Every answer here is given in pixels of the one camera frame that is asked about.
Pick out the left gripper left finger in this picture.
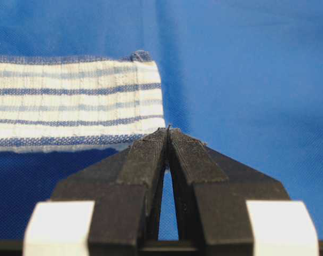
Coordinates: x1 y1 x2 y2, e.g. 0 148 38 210
50 128 167 255

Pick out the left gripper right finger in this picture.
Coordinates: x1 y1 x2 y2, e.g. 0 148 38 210
168 129 290 255

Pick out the blue white striped towel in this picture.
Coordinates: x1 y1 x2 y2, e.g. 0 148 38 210
0 51 165 153

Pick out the blue table cloth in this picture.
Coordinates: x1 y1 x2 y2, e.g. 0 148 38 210
0 1 323 239

